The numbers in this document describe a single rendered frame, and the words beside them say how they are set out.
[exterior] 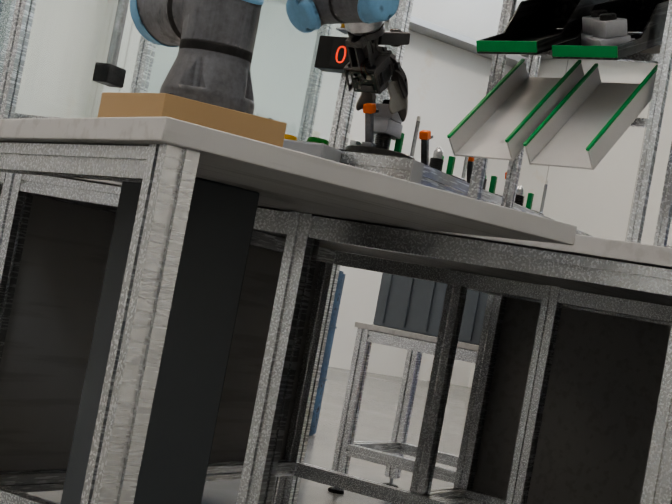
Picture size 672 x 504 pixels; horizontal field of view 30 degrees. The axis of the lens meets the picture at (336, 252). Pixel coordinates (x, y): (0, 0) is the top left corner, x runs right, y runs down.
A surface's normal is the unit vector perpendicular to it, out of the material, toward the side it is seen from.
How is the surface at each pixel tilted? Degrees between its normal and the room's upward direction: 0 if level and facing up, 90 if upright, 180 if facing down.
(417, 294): 90
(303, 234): 90
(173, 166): 90
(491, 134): 45
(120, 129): 90
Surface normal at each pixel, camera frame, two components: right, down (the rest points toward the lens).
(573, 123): -0.32, -0.80
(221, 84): 0.41, -0.23
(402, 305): -0.49, -0.12
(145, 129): -0.79, -0.17
